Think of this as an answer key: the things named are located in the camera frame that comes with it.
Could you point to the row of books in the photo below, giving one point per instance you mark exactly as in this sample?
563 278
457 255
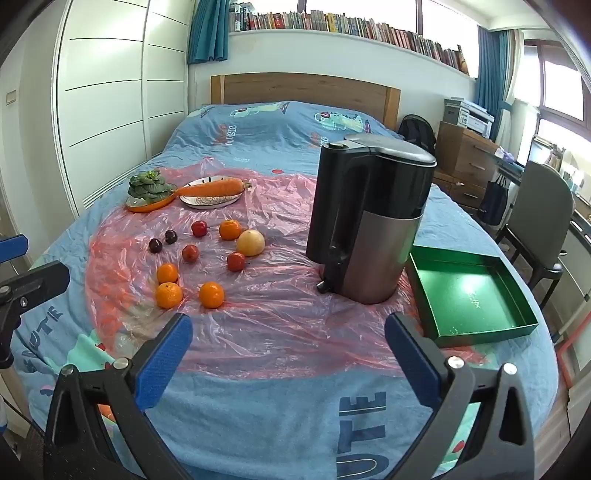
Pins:
351 25

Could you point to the white printer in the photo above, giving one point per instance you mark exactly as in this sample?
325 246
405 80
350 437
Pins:
468 115

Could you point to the white patterned plate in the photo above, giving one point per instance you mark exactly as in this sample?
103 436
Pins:
207 202

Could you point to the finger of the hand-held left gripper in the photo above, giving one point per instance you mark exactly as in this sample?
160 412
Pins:
13 247
41 279

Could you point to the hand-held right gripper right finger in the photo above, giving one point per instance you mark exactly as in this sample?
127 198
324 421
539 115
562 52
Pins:
411 360

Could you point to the wooden drawer cabinet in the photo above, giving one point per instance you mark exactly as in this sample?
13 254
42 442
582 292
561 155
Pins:
461 157

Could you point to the orange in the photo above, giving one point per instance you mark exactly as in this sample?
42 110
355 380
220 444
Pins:
168 295
211 294
167 273
230 230

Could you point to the green bok choy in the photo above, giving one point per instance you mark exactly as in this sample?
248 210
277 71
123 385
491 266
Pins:
147 187

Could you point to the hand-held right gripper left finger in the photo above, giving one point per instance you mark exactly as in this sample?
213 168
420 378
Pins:
166 360

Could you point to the orange dish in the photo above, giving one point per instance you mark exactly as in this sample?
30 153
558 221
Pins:
143 206

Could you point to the white wardrobe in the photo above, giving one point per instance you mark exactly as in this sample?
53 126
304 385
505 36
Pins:
106 92

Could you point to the dark purple plum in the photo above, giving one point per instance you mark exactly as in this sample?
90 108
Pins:
171 237
155 245

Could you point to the yellow apple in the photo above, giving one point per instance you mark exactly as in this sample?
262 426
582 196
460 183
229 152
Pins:
250 242

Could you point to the carrot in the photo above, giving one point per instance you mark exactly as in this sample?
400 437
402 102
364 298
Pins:
212 187

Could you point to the grey chair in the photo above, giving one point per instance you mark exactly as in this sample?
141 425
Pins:
540 203

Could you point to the red pole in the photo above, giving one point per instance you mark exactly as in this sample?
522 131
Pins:
570 337

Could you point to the black and silver electric kettle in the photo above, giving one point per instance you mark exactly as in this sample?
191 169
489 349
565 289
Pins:
369 194

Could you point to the pink plastic sheet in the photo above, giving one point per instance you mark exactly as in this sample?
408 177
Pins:
277 323

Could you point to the black backpack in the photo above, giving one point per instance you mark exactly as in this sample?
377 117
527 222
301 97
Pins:
418 134

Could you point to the green tray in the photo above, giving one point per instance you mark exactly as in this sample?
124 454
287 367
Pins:
461 295

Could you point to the desk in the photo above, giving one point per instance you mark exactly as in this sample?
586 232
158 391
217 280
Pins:
510 167

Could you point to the small red apple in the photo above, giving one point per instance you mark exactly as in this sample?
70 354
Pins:
199 228
236 261
190 253

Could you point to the wooden bed headboard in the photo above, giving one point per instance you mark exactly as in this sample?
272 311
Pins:
300 90

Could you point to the teal curtain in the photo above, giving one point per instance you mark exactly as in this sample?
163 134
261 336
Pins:
207 32
491 74

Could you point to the window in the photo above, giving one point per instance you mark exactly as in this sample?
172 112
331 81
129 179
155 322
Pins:
563 87

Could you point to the dark blue bag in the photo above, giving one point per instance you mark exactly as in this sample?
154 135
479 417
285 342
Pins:
493 203

